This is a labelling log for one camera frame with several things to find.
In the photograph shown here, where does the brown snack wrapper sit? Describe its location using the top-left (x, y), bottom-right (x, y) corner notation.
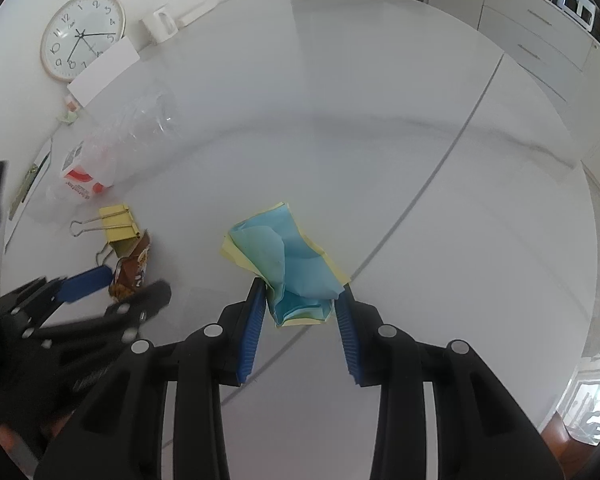
top-left (108, 231), bottom-right (151, 302)

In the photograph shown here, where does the blue yellow paper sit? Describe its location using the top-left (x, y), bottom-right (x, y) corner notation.
top-left (221, 203), bottom-right (349, 327)

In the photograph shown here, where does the yellow binder clip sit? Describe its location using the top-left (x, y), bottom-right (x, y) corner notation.
top-left (69, 204), bottom-right (142, 266)

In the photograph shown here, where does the white paper with pen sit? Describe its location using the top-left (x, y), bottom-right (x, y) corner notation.
top-left (3, 136), bottom-right (53, 252)

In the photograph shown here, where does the clear plastic water bottle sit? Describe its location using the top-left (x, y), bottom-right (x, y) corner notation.
top-left (45, 81), bottom-right (182, 206)

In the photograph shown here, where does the small green pink item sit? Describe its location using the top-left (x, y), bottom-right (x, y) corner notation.
top-left (57, 93), bottom-right (82, 125)

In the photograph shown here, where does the white card box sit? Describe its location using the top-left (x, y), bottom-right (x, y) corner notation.
top-left (68, 38), bottom-right (140, 107)

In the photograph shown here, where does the white mug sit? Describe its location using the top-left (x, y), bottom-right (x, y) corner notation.
top-left (140, 6), bottom-right (178, 44)

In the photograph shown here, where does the white power strip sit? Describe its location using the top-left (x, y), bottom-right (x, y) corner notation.
top-left (175, 0), bottom-right (220, 29)

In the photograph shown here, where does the orange brown stool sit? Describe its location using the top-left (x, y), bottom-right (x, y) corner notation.
top-left (541, 412), bottom-right (596, 479)

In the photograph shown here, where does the white drawer cabinet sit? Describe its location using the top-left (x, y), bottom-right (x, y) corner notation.
top-left (477, 0), bottom-right (600, 111)

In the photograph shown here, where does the round gold wall clock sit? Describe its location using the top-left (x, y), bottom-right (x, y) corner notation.
top-left (40, 0), bottom-right (126, 82)

